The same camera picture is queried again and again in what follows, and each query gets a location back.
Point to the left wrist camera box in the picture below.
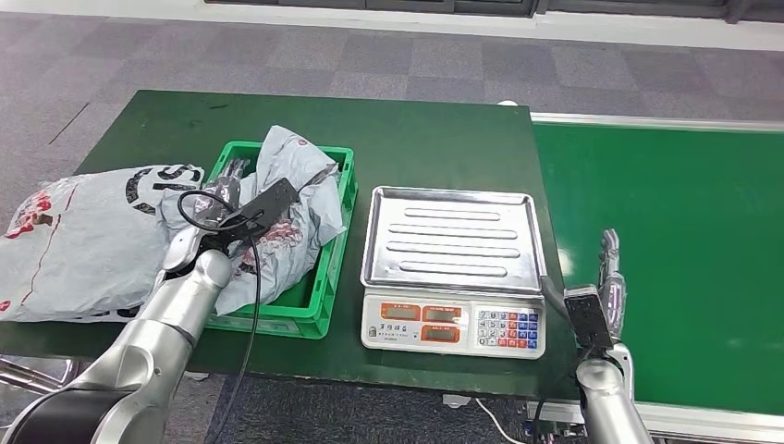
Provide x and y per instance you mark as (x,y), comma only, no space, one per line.
(263,208)

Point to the large white printed parcel bag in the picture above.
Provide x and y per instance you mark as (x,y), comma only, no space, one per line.
(79,245)

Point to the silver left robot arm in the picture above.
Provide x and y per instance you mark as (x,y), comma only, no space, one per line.
(153,343)

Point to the white table foot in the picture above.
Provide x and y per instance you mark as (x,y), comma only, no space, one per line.
(456,400)

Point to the white electronic scale steel tray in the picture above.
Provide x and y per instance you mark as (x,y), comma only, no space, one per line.
(453,245)

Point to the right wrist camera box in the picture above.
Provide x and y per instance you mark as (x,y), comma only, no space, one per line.
(588,315)

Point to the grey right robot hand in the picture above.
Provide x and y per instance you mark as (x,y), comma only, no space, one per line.
(612,288)

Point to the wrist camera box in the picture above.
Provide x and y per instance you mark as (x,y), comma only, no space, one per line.
(263,208)
(588,315)

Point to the chrome round stool base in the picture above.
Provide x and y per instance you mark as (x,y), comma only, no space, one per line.
(37,374)

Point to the green circuit board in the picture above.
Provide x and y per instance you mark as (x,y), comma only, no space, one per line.
(551,427)

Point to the green plastic crate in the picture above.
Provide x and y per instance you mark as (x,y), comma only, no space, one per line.
(318,269)

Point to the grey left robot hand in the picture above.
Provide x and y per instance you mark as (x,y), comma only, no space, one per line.
(223,190)

